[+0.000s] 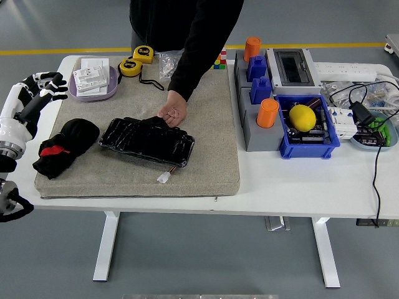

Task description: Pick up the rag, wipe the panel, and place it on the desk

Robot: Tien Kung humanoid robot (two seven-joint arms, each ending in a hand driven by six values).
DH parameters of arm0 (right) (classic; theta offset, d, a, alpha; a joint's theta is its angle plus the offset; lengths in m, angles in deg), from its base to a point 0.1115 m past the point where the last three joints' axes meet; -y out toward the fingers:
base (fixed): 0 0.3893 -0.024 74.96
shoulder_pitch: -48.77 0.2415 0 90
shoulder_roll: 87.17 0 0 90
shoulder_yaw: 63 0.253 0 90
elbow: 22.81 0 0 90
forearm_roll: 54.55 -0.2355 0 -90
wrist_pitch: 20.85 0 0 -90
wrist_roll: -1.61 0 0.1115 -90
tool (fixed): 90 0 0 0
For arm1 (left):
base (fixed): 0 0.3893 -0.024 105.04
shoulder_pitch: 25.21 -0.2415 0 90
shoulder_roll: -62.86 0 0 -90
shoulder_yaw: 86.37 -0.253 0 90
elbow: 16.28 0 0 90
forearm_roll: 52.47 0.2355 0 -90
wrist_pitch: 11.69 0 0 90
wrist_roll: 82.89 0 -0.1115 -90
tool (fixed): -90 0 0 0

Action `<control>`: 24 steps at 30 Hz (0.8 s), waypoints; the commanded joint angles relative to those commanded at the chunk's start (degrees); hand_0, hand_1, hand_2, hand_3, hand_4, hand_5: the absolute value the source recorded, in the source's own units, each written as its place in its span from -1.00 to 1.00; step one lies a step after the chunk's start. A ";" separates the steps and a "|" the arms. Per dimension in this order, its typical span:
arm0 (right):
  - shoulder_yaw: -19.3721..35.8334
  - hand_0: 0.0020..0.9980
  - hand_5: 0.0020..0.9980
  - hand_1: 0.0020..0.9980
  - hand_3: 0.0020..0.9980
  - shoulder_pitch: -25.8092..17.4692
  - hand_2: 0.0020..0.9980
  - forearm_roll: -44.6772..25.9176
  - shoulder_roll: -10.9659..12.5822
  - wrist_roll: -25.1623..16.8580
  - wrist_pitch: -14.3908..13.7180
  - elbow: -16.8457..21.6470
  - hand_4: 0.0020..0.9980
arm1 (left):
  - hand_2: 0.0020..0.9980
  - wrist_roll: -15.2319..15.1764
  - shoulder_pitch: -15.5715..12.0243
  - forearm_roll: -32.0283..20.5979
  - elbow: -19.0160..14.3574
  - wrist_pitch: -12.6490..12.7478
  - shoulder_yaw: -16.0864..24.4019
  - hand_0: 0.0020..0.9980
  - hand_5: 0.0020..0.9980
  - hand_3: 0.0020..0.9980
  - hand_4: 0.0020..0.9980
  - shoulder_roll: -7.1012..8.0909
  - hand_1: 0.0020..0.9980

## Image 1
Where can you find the person's left hand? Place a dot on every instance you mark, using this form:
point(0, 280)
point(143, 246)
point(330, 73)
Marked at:
point(176, 107)

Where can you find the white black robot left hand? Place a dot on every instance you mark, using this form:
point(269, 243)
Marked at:
point(12, 130)

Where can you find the black glossy panel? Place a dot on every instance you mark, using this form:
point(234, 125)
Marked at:
point(146, 141)

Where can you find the black rag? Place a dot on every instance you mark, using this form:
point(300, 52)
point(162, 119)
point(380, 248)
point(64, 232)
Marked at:
point(78, 134)

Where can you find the person's left forearm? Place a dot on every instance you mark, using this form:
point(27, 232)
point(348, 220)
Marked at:
point(199, 65)

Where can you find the clear plastic bag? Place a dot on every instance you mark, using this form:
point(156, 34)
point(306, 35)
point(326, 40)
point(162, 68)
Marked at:
point(165, 65)

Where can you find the yellow tape measure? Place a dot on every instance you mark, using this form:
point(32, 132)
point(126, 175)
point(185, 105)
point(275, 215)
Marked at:
point(143, 53)
point(129, 67)

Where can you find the colourful puzzle cube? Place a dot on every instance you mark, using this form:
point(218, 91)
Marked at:
point(220, 63)

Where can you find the grey base block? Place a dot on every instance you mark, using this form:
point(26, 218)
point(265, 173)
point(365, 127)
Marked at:
point(262, 140)
point(240, 71)

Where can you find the purple tray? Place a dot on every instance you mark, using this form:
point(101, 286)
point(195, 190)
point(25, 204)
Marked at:
point(93, 97)

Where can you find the flat white socket plate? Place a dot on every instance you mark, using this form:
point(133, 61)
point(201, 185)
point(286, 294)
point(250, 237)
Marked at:
point(93, 91)
point(93, 62)

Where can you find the grey-brown mat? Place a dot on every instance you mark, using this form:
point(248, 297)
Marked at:
point(140, 183)

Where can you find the blue block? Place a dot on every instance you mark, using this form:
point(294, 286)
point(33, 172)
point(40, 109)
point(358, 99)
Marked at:
point(257, 68)
point(261, 91)

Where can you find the orange cylinder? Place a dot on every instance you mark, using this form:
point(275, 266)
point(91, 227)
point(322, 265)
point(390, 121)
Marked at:
point(266, 113)
point(252, 48)

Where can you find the white socket with raised back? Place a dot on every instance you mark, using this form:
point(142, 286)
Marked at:
point(90, 78)

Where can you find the person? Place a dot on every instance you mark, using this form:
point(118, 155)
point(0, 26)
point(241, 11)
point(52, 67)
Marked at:
point(156, 18)

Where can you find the white electrical distribution box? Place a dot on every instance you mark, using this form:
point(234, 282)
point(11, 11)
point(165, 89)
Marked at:
point(293, 67)

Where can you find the yellow lemon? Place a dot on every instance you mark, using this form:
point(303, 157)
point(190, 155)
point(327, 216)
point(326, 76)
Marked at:
point(302, 118)

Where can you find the blue plastic bin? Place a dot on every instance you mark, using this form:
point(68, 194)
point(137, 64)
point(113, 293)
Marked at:
point(305, 151)

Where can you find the brown capacitor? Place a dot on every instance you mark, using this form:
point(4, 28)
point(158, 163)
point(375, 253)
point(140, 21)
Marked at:
point(313, 103)
point(368, 138)

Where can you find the white table leg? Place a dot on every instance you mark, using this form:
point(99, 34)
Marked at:
point(325, 252)
point(106, 246)

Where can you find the clear bags of small parts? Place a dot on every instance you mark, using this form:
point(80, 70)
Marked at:
point(339, 93)

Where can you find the white circuit breaker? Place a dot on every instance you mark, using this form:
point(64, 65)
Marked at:
point(341, 123)

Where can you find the white power strip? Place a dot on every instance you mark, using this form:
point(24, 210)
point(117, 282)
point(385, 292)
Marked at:
point(343, 71)

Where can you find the green plastic pieces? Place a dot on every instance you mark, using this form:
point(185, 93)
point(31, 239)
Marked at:
point(378, 126)

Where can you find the light blue bowl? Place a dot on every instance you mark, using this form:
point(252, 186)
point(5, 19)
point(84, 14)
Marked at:
point(393, 134)

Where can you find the black table control box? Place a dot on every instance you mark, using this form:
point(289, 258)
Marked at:
point(364, 223)

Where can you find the grey cart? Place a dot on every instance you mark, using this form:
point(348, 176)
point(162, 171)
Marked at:
point(393, 43)

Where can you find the grey metal bracket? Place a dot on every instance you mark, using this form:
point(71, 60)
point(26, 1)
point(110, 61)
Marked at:
point(275, 224)

